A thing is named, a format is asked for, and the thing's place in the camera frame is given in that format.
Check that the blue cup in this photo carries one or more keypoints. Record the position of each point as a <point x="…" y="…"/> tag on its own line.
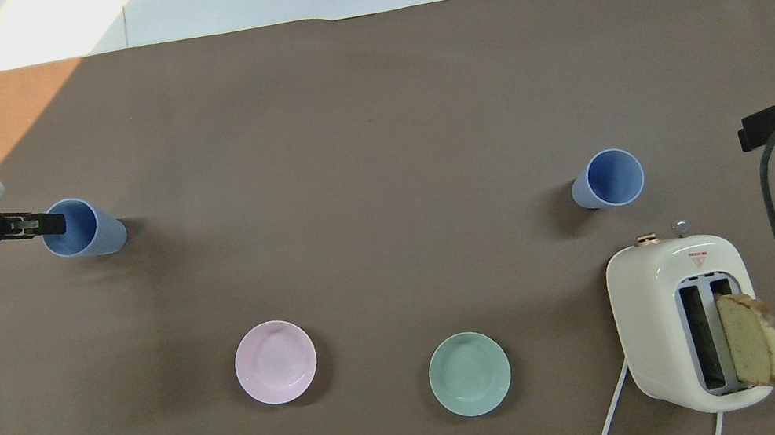
<point x="616" y="179"/>
<point x="103" y="234"/>

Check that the bread slice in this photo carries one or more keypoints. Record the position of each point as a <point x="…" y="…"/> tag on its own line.
<point x="750" y="341"/>

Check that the cream toaster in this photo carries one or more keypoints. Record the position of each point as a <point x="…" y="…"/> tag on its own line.
<point x="651" y="330"/>

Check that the pink plate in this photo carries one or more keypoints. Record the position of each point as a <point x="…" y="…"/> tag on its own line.
<point x="276" y="362"/>

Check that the green plate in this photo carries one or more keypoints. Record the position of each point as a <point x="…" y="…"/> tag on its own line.
<point x="469" y="374"/>

